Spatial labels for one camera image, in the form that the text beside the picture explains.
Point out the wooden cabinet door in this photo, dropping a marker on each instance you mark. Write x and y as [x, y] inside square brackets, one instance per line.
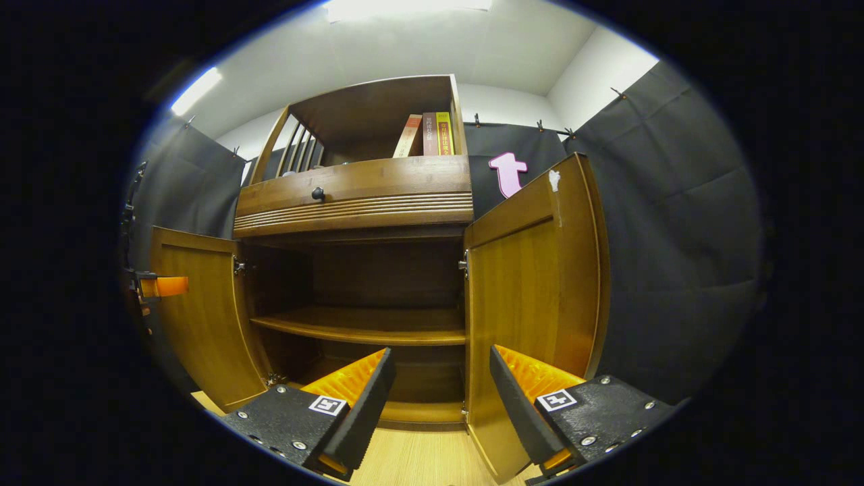
[520, 297]
[202, 324]

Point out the black backdrop cloth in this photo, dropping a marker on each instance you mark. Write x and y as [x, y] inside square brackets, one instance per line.
[675, 236]

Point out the maroon book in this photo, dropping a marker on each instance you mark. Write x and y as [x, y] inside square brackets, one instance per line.
[430, 133]

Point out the wooden inner shelf board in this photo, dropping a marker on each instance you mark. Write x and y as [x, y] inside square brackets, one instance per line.
[378, 327]

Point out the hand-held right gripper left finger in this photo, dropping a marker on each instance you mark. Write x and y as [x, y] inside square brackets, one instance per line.
[361, 418]

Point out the black round drawer knob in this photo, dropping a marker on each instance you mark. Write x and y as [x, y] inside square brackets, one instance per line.
[318, 194]

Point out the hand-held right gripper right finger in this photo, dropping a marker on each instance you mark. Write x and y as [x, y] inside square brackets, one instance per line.
[520, 418]

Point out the ceiling light panel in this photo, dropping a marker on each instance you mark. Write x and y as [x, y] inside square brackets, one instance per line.
[196, 91]

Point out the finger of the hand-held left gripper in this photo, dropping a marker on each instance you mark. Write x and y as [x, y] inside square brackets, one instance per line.
[169, 286]

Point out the orange tan book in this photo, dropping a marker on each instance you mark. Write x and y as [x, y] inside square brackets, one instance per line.
[409, 136]

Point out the yellow book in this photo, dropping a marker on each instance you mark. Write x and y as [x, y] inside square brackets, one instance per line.
[445, 133]

